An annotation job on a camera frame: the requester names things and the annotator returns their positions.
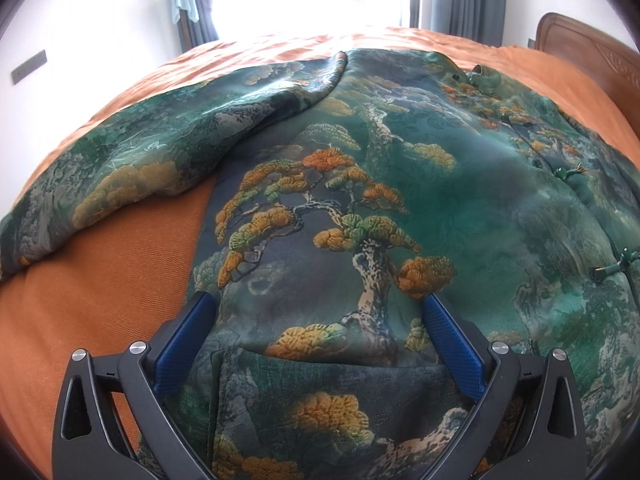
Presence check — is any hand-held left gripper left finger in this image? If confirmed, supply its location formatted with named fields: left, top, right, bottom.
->
left=52, top=291, right=221, bottom=480

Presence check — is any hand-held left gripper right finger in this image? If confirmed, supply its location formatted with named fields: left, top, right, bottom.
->
left=423, top=292, right=587, bottom=480

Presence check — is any green pine-print silk garment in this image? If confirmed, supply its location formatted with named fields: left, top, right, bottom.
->
left=0, top=47, right=640, bottom=480

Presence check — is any orange bedspread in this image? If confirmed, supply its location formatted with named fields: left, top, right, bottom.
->
left=0, top=27, right=640, bottom=480

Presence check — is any carved wooden headboard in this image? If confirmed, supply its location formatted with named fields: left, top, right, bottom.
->
left=534, top=11, right=640, bottom=128

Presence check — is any light blue hanging towel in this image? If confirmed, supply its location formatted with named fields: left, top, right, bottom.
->
left=171, top=0, right=201, bottom=26

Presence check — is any grey wall switch plate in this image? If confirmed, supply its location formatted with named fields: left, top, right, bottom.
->
left=11, top=49, right=49, bottom=85

